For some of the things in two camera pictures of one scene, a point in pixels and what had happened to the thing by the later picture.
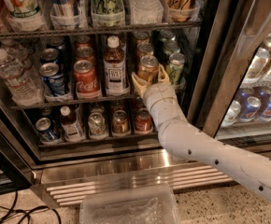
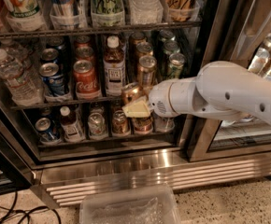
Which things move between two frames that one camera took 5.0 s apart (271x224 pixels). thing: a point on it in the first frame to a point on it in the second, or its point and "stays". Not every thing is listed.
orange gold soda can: (149, 67) to (131, 92)
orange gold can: (145, 49) to (147, 71)
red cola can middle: (85, 53) stays
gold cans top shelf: (180, 1) stays
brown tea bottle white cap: (115, 76) stays
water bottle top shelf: (146, 5) stays
